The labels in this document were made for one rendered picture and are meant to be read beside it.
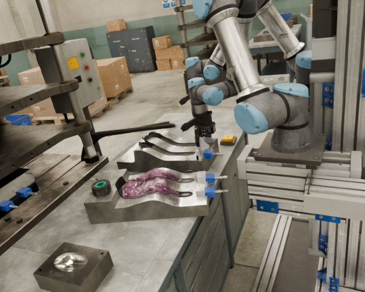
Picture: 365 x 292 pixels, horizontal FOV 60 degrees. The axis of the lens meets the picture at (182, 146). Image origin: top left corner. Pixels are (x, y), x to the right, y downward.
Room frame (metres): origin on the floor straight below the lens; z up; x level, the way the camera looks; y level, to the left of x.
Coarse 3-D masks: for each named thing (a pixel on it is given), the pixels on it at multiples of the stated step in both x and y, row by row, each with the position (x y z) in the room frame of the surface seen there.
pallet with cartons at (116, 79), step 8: (104, 64) 6.01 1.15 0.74; (112, 64) 6.08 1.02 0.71; (120, 64) 6.37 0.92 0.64; (104, 72) 5.91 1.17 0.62; (112, 72) 6.00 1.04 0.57; (120, 72) 6.29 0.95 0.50; (128, 72) 6.60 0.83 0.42; (104, 80) 5.92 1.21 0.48; (112, 80) 5.94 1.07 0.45; (120, 80) 6.22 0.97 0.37; (128, 80) 6.52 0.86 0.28; (104, 88) 5.94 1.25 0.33; (112, 88) 5.88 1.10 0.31; (120, 88) 6.14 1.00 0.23; (128, 88) 6.44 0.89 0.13; (112, 96) 5.90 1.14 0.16; (120, 96) 6.22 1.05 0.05
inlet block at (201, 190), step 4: (200, 184) 1.12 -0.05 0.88; (204, 184) 1.12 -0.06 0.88; (196, 188) 1.10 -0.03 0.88; (200, 188) 1.09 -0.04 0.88; (204, 188) 1.09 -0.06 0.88; (208, 188) 1.10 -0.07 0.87; (212, 188) 1.10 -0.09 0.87; (196, 192) 1.08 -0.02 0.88; (200, 192) 1.08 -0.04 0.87; (204, 192) 1.07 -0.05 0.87; (208, 192) 1.08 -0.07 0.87; (212, 192) 1.07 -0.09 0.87; (216, 192) 1.08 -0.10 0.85; (220, 192) 1.08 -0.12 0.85; (196, 196) 1.08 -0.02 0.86; (208, 196) 1.07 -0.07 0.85; (212, 196) 1.07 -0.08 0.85
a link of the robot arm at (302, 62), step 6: (300, 54) 1.47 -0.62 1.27; (306, 54) 1.46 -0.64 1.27; (294, 60) 1.54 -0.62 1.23; (300, 60) 1.44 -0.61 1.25; (306, 60) 1.41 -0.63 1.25; (294, 66) 1.51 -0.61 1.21; (300, 66) 1.43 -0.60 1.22; (306, 66) 1.41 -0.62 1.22; (300, 72) 1.43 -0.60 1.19; (306, 72) 1.41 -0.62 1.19; (300, 78) 1.43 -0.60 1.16; (306, 78) 1.41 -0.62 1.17; (306, 84) 1.41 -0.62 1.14
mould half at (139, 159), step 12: (156, 132) 1.67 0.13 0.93; (168, 132) 1.67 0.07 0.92; (156, 144) 1.53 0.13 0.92; (168, 144) 1.55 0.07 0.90; (216, 144) 1.52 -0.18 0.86; (132, 156) 1.56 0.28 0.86; (144, 156) 1.45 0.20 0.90; (156, 156) 1.43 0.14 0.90; (168, 156) 1.44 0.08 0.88; (180, 156) 1.41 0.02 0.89; (192, 156) 1.37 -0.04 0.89; (204, 156) 1.35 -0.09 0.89; (216, 156) 1.49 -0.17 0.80; (120, 168) 1.53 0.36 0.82; (132, 168) 1.50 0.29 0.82; (144, 168) 1.46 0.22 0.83; (168, 168) 1.40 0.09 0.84; (180, 168) 1.37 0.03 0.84; (192, 168) 1.34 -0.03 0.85; (204, 168) 1.33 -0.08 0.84
